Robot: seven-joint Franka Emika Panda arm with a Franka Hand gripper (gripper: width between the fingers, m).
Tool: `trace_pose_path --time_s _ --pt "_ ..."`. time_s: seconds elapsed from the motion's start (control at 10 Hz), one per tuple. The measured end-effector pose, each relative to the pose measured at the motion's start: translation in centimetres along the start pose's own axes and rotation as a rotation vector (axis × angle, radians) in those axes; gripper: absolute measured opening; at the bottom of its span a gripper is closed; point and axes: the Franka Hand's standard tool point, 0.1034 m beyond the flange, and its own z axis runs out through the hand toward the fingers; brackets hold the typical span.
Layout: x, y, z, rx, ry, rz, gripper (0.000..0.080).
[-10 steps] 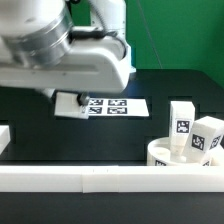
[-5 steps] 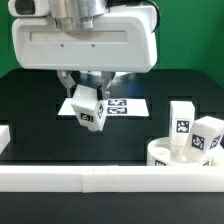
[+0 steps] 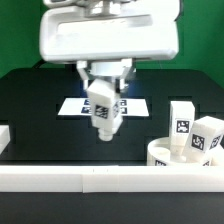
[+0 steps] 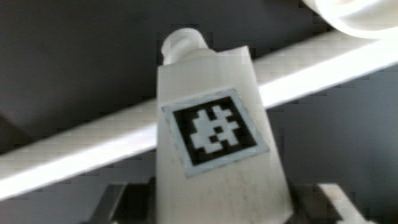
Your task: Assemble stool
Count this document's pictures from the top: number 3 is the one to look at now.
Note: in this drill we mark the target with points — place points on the white U-shaped fence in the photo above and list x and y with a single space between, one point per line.
92 179

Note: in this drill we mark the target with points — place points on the white marker sheet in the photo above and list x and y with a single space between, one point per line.
81 107

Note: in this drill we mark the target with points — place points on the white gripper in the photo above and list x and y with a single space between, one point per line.
84 32

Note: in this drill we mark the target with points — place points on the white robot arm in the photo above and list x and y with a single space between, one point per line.
109 70

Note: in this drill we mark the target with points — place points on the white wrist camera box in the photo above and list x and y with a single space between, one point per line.
65 3

